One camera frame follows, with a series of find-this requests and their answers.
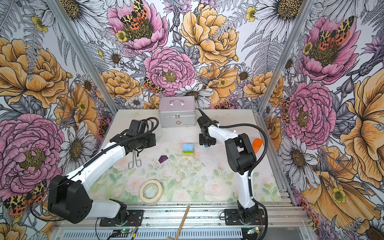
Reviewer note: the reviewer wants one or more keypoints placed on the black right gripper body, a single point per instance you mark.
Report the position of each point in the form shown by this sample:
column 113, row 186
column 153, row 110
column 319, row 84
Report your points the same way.
column 206, row 139

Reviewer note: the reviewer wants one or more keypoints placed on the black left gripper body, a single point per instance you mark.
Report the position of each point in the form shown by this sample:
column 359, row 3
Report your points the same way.
column 146, row 141

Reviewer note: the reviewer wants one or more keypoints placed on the purple wood block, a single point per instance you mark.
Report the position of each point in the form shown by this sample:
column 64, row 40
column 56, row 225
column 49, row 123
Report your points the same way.
column 163, row 158

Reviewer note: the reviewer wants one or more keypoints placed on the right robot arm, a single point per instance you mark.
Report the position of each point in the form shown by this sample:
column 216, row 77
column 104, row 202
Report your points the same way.
column 241, row 158

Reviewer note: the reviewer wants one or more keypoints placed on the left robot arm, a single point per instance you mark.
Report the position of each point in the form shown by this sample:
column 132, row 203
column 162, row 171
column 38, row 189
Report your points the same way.
column 68, row 196

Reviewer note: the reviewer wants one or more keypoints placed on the silver first aid case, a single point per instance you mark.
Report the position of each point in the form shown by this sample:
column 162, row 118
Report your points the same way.
column 177, row 112

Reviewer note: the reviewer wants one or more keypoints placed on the orange plastic cup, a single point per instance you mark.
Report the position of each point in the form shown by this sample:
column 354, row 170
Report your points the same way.
column 257, row 144

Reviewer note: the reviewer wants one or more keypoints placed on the masking tape roll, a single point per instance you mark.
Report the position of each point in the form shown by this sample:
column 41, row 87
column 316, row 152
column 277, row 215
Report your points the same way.
column 151, row 192

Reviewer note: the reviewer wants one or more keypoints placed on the wooden stick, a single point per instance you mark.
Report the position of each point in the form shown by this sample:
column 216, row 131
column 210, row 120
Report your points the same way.
column 181, row 225

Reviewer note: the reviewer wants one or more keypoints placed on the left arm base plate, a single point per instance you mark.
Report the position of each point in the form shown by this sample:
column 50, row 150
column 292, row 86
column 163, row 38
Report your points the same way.
column 132, row 217

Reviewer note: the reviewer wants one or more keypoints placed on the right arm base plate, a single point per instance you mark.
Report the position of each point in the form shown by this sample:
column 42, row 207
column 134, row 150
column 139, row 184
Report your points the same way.
column 232, row 218

